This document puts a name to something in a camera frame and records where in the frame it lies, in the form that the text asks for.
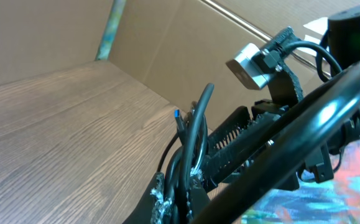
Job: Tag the black usb cable blue plug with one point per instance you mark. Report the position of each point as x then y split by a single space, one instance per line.
198 196

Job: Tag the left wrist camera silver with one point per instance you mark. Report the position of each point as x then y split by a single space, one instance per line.
247 71

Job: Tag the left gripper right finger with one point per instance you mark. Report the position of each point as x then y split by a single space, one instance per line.
259 141

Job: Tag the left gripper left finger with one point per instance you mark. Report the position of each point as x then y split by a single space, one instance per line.
151 207

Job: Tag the cardboard wall panel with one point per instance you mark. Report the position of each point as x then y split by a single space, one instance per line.
173 47

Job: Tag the black usb cable silver plug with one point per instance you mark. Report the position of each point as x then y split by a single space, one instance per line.
187 161

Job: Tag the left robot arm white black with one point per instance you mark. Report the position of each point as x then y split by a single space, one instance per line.
313 114

